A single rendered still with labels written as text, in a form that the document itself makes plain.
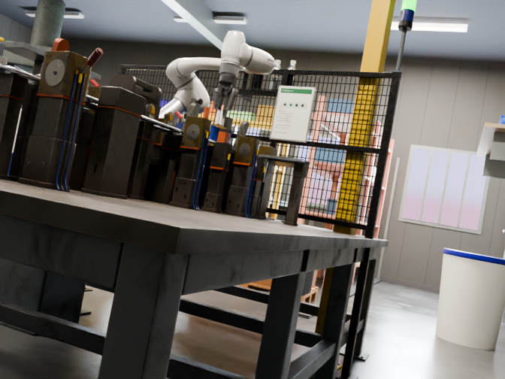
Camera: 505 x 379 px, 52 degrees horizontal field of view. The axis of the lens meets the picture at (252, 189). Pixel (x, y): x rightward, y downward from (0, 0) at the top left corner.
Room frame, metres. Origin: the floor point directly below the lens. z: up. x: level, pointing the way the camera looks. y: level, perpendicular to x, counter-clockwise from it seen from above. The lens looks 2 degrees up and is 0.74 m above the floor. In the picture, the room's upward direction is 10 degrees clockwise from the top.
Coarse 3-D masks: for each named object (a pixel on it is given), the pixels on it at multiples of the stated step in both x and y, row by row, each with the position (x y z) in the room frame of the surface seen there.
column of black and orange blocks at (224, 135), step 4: (228, 120) 2.72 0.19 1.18; (224, 124) 2.72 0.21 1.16; (228, 124) 2.72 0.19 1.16; (228, 128) 2.73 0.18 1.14; (220, 132) 2.73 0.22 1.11; (224, 132) 2.71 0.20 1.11; (228, 132) 2.73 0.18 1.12; (220, 136) 2.72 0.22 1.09; (224, 136) 2.71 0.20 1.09; (228, 136) 2.73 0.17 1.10; (220, 140) 2.72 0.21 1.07; (224, 140) 2.71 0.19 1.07; (228, 140) 2.74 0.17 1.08
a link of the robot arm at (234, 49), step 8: (232, 32) 2.35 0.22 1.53; (240, 32) 2.36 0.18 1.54; (224, 40) 2.38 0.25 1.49; (232, 40) 2.34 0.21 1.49; (240, 40) 2.35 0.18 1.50; (224, 48) 2.36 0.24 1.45; (232, 48) 2.34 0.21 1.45; (240, 48) 2.36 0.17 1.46; (248, 48) 2.39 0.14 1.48; (224, 56) 2.36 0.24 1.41; (232, 56) 2.35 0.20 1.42; (240, 56) 2.36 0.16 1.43; (248, 56) 2.39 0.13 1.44; (240, 64) 2.40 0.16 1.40
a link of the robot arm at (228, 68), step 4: (224, 64) 2.36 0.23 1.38; (228, 64) 2.35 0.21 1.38; (232, 64) 2.35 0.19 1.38; (236, 64) 2.36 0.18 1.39; (220, 68) 2.37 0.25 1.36; (224, 68) 2.35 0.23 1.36; (228, 68) 2.35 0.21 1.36; (232, 68) 2.35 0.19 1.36; (236, 68) 2.36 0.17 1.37; (220, 72) 2.38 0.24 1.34; (224, 72) 2.36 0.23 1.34; (228, 72) 2.35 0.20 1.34; (232, 72) 2.35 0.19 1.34; (236, 72) 2.37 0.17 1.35; (236, 76) 2.39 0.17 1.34
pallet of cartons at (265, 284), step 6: (252, 282) 4.35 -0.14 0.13; (258, 282) 4.34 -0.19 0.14; (264, 282) 4.32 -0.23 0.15; (270, 282) 4.30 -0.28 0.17; (252, 288) 4.65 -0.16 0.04; (258, 288) 4.67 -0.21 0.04; (264, 288) 4.30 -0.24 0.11; (270, 288) 4.28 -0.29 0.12; (312, 288) 4.70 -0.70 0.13; (312, 294) 4.80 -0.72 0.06; (306, 300) 4.50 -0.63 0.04; (312, 300) 4.80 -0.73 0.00
